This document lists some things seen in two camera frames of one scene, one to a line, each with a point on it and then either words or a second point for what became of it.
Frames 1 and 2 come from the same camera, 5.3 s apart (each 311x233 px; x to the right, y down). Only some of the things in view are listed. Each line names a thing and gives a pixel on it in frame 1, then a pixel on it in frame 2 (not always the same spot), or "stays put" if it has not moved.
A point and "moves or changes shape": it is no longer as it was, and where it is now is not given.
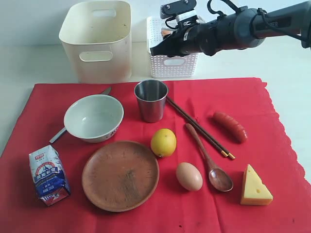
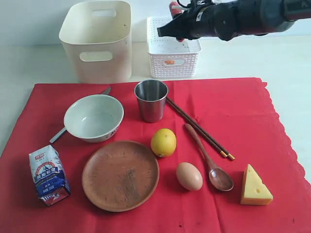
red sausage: [231, 127] moves or changes shape
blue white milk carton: [48, 175] stays put
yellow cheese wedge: [253, 192] stays put
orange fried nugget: [165, 32] moves or changes shape
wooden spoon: [219, 178] stays put
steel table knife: [106, 92] stays put
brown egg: [189, 176] stays put
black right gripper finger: [165, 47] -> [175, 28]
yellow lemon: [163, 142] stays put
